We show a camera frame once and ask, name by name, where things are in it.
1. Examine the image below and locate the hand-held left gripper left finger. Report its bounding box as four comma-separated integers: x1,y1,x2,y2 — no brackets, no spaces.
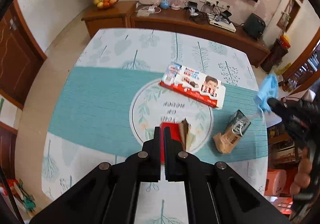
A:
30,126,162,224

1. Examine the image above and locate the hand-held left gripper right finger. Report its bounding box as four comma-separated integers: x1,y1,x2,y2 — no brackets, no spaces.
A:
163,128,290,224

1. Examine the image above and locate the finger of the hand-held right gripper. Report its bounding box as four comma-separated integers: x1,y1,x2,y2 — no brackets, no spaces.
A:
266,98,292,121

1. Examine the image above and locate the red paper box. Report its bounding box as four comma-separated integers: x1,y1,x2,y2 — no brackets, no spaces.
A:
160,118,198,164

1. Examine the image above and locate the person's right hand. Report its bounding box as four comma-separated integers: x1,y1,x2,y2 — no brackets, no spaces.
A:
291,150,312,196

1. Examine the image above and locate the dark tall basket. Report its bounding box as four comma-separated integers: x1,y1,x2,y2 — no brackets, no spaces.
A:
261,38,288,72

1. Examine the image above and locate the brown snack packet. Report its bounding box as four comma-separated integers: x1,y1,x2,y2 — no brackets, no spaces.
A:
212,110,252,154

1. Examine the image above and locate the wooden glass cabinet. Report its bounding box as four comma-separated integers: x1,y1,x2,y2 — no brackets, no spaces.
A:
282,36,320,94

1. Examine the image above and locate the pink plastic stool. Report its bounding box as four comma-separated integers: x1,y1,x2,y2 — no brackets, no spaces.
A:
265,169,288,196

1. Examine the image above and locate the red and yellow container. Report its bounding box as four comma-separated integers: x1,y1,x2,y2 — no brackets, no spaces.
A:
279,35,292,48

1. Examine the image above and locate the white and red chocolate box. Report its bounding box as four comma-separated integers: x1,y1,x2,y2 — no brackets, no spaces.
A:
159,61,227,109

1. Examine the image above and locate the long wooden television cabinet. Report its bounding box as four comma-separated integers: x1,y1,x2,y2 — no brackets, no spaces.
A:
130,5,271,68

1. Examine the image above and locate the white set-top box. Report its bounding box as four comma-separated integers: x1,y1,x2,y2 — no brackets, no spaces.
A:
209,19,237,32

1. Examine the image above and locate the black handheld device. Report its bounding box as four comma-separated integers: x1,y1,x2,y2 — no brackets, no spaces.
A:
216,10,233,21

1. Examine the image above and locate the colourful toy pile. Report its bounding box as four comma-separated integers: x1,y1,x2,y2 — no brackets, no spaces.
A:
5,178,38,217

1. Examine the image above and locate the wooden side cabinet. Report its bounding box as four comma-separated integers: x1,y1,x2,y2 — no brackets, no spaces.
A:
81,0,137,38

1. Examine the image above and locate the fruit bowl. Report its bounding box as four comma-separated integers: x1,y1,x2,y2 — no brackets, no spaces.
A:
94,0,120,10

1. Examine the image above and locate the brown wooden door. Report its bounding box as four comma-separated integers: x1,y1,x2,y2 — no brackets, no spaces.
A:
0,0,48,109

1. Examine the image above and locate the wall socket row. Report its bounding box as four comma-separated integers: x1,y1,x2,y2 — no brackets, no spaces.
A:
201,0,232,11

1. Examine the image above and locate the white charger with cable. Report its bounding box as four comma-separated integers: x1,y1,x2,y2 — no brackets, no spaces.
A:
136,5,162,16

